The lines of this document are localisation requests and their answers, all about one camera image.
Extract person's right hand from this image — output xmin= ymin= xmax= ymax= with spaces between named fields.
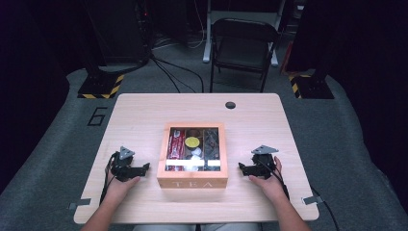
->
xmin=249 ymin=156 xmax=290 ymax=203

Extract black folding chair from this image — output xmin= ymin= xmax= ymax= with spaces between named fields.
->
xmin=209 ymin=17 xmax=280 ymax=94

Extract white creamer cups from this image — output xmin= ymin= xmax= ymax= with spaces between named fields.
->
xmin=188 ymin=147 xmax=204 ymax=171

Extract grey tape strip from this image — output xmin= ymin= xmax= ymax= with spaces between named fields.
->
xmin=67 ymin=197 xmax=92 ymax=212
xmin=302 ymin=194 xmax=325 ymax=206

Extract pile of clear tea bags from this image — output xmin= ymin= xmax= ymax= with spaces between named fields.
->
xmin=203 ymin=128 xmax=221 ymax=162

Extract black floor cables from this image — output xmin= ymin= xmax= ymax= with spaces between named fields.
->
xmin=149 ymin=54 xmax=205 ymax=94

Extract right hand-held gripper cable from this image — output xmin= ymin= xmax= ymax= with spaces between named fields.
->
xmin=258 ymin=158 xmax=342 ymax=231

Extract white floor cable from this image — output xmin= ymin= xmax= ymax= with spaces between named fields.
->
xmin=187 ymin=0 xmax=207 ymax=50

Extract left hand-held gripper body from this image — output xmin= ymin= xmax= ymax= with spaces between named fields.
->
xmin=110 ymin=145 xmax=142 ymax=183

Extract left hand-held gripper cable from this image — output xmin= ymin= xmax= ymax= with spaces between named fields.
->
xmin=99 ymin=152 xmax=119 ymax=206

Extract black stand base hazard stripes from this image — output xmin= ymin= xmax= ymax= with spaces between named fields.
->
xmin=287 ymin=71 xmax=335 ymax=100
xmin=77 ymin=65 xmax=125 ymax=100

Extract hand-held gripper cable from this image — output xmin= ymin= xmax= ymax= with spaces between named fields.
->
xmin=99 ymin=152 xmax=119 ymax=206
xmin=258 ymin=158 xmax=342 ymax=231

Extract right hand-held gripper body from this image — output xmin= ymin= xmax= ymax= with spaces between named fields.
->
xmin=250 ymin=144 xmax=279 ymax=180

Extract wooden tea box with glass lid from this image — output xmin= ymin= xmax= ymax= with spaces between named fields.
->
xmin=156 ymin=121 xmax=229 ymax=190

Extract bundle of red stick packets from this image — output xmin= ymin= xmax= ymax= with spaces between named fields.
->
xmin=166 ymin=128 xmax=187 ymax=171

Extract person's left hand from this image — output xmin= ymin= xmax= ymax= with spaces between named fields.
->
xmin=104 ymin=171 xmax=141 ymax=201

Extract brown capsule with yellow lid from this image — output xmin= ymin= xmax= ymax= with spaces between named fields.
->
xmin=184 ymin=136 xmax=201 ymax=149

